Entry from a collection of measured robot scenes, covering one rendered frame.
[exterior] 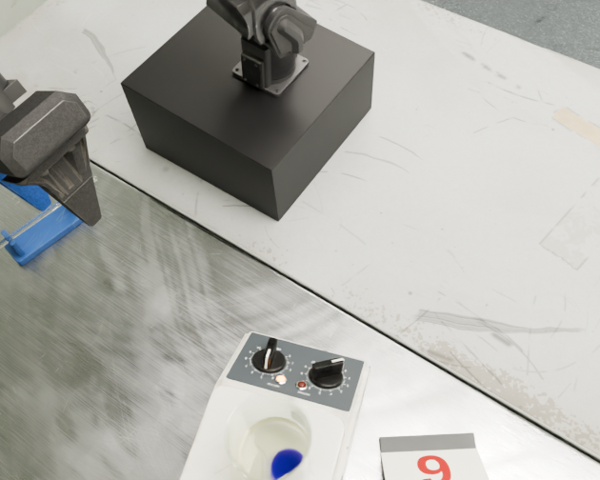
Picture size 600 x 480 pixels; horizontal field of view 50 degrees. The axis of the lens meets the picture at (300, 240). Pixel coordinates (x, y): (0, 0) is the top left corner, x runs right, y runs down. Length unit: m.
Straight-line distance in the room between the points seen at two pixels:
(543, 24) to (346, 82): 1.74
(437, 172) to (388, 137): 0.08
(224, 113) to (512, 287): 0.37
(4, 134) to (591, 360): 0.57
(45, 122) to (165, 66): 0.38
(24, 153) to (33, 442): 0.37
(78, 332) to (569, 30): 2.03
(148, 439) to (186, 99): 0.36
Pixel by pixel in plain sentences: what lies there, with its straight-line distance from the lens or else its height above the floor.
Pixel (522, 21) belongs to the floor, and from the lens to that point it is 2.44.
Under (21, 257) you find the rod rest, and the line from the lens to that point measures 0.79.
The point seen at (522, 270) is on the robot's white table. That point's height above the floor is 0.90.
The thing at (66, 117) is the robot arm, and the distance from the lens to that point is 0.42.
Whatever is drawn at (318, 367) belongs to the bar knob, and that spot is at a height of 0.97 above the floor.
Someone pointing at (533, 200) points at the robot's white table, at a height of 0.90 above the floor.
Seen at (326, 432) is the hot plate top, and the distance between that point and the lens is 0.56.
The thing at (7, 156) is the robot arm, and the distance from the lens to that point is 0.41.
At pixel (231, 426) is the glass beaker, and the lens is 0.49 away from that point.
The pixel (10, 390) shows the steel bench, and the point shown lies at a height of 0.90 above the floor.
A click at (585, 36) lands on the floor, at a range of 2.44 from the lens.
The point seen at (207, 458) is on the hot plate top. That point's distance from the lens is 0.56.
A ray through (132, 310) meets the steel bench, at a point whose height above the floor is 0.90.
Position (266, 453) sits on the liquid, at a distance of 0.53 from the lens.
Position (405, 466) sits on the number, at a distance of 0.63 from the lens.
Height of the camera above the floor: 1.53
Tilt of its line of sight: 59 degrees down
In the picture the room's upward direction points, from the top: 5 degrees counter-clockwise
